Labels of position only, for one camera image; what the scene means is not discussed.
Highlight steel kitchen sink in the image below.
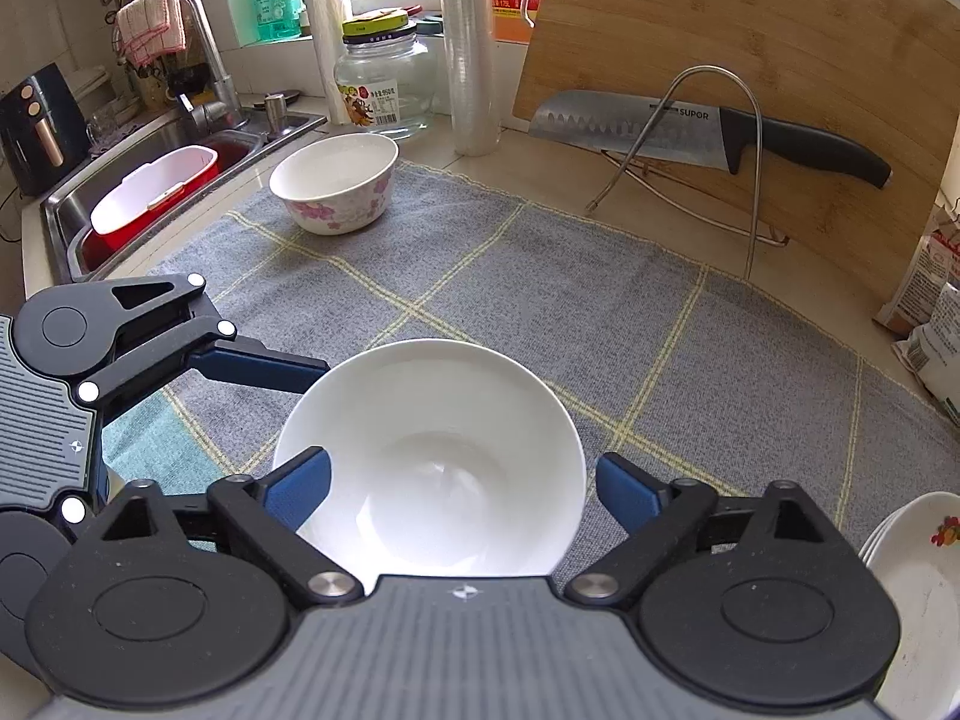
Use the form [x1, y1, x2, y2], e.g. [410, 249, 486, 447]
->
[41, 109, 331, 282]

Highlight white pink floral bowl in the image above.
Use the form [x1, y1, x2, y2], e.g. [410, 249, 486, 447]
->
[268, 133, 399, 236]
[274, 339, 587, 580]

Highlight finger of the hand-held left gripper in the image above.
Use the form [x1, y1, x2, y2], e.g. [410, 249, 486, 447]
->
[77, 274, 329, 410]
[60, 496, 102, 535]

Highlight grey teal checked towel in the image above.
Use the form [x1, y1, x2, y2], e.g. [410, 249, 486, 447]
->
[97, 159, 960, 616]

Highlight stack of clear plastic cups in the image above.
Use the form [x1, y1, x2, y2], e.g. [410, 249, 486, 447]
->
[437, 0, 502, 158]

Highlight bamboo cutting board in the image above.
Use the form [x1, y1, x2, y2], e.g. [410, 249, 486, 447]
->
[512, 0, 950, 301]

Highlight steel wire rack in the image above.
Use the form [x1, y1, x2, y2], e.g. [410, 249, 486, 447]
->
[585, 65, 788, 280]

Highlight red white checked dishcloth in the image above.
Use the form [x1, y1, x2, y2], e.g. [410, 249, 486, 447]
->
[114, 0, 187, 67]

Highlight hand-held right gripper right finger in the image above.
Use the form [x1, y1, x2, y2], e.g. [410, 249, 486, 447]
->
[562, 452, 833, 605]

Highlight red white wash basin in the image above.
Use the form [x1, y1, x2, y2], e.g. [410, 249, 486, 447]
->
[90, 144, 220, 252]

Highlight glass jar teal lid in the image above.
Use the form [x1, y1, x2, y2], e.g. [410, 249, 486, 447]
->
[411, 13, 451, 117]

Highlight dark air fryer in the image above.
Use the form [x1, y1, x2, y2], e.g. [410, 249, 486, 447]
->
[0, 64, 91, 197]

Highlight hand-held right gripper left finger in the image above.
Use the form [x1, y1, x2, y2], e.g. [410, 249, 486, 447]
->
[75, 446, 365, 605]

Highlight brown food packet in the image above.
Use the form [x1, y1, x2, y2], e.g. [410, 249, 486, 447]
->
[874, 206, 960, 335]

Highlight glass jar yellow lid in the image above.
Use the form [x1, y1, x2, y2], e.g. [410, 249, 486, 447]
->
[334, 11, 440, 140]

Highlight white fruit print plate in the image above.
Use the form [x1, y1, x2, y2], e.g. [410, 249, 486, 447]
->
[866, 502, 901, 691]
[857, 517, 886, 616]
[877, 493, 960, 720]

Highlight black handled kitchen knife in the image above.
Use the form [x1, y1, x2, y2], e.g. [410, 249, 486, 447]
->
[529, 90, 893, 190]

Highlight steel kitchen faucet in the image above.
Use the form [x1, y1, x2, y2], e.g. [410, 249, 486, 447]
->
[169, 0, 252, 132]

